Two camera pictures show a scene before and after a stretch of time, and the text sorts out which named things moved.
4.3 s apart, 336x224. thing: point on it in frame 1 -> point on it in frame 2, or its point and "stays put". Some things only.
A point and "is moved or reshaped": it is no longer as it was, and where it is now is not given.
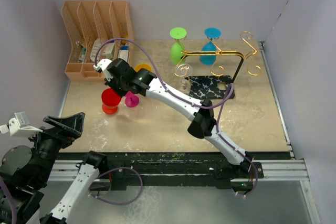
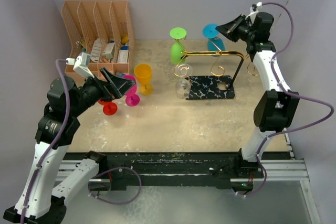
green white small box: [107, 49] stays put
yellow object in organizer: [124, 35] stays put
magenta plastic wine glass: [131, 100] stays put
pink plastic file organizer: [99, 31] stays put
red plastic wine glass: [110, 100] stays put
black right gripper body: [119, 87] -> [244, 32]
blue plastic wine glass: [211, 33] is moved or reshaped
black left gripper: [73, 124] -> [114, 86]
